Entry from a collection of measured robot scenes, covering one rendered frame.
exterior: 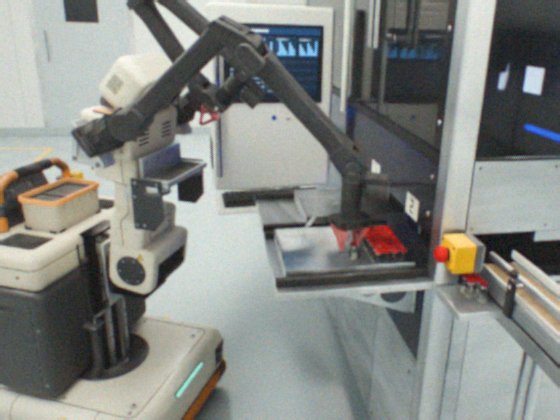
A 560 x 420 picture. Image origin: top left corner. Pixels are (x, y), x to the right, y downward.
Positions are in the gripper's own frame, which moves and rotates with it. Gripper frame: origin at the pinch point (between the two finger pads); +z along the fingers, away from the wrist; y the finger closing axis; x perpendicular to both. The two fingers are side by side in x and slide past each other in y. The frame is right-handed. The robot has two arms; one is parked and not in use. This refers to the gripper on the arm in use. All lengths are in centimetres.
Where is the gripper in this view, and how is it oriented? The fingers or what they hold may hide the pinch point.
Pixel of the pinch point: (348, 246)
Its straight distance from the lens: 140.6
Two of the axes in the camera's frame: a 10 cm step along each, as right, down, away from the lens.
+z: -0.5, 9.4, 3.3
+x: -4.5, -3.1, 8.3
